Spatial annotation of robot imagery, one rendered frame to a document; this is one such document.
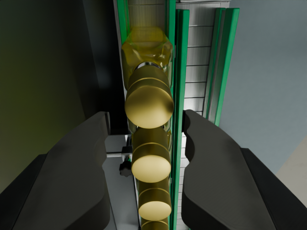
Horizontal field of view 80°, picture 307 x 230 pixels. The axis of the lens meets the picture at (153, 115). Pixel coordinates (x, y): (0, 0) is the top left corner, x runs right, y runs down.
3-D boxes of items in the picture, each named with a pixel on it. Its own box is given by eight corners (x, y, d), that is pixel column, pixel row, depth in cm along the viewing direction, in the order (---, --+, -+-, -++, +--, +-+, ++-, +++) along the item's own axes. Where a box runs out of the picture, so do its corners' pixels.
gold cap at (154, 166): (131, 124, 18) (127, 155, 15) (166, 122, 18) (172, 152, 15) (134, 151, 20) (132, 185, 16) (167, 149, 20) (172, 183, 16)
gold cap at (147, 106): (126, 65, 15) (120, 85, 12) (169, 64, 15) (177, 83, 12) (129, 103, 17) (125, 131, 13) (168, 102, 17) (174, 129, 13)
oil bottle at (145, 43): (131, 26, 35) (116, 47, 17) (161, 25, 35) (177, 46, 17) (133, 56, 38) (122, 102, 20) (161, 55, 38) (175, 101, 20)
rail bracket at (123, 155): (108, 128, 47) (96, 166, 36) (135, 126, 47) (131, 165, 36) (110, 140, 49) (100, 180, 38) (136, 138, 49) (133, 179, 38)
